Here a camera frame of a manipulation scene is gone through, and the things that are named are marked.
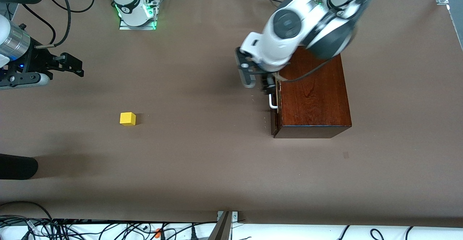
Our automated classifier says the light wood drawer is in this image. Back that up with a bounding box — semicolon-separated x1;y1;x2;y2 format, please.
269;80;279;136

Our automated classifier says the yellow cube block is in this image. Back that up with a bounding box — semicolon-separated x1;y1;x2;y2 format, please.
120;112;137;127

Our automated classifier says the dark brown wooden cabinet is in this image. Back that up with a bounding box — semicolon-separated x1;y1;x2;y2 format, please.
271;47;352;139

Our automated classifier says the black cylinder object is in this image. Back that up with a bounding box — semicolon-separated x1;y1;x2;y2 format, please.
0;154;39;180

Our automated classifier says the dark aluminium profile bar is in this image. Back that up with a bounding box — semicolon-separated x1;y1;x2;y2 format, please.
208;211;233;240

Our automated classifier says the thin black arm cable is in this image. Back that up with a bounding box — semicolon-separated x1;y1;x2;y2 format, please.
22;3;57;46

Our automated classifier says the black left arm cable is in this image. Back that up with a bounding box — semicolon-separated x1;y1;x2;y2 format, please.
280;57;335;83

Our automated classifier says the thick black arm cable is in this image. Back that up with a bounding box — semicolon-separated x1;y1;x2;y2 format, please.
36;0;72;49

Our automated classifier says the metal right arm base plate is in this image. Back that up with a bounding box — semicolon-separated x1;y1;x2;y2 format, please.
119;14;157;31

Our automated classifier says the small metal corner bracket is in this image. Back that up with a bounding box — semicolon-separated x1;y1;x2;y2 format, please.
217;211;238;223

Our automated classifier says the black looped cable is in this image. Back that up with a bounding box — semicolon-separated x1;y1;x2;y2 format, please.
0;201;55;230

